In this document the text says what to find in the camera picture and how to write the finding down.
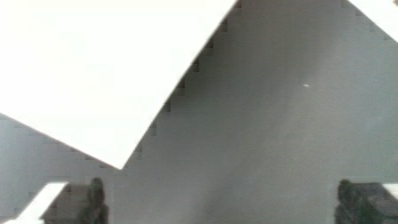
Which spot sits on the white U-shaped frame barrier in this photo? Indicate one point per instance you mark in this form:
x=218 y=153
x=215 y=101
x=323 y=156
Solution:
x=380 y=11

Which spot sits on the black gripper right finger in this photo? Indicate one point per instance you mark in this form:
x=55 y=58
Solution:
x=368 y=204

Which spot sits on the white drawer cabinet box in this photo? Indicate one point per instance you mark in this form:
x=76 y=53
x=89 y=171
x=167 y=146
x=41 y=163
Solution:
x=94 y=55

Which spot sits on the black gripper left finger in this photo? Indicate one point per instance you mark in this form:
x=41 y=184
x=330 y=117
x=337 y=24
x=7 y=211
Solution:
x=67 y=204

